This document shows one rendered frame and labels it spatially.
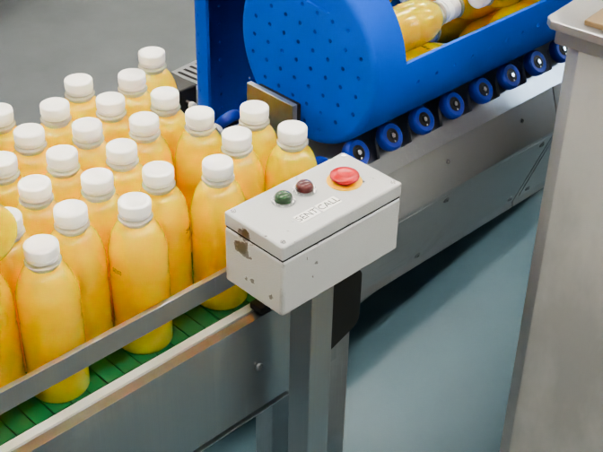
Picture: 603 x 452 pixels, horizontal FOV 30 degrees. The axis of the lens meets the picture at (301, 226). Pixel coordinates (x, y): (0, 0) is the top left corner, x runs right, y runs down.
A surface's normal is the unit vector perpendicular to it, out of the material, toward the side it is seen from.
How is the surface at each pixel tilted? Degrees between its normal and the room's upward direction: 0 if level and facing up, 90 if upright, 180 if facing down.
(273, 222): 0
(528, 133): 70
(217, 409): 90
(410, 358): 0
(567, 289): 90
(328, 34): 90
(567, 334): 90
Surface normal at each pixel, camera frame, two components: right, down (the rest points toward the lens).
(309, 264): 0.69, 0.42
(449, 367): 0.02, -0.82
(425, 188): 0.66, 0.12
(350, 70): -0.72, 0.39
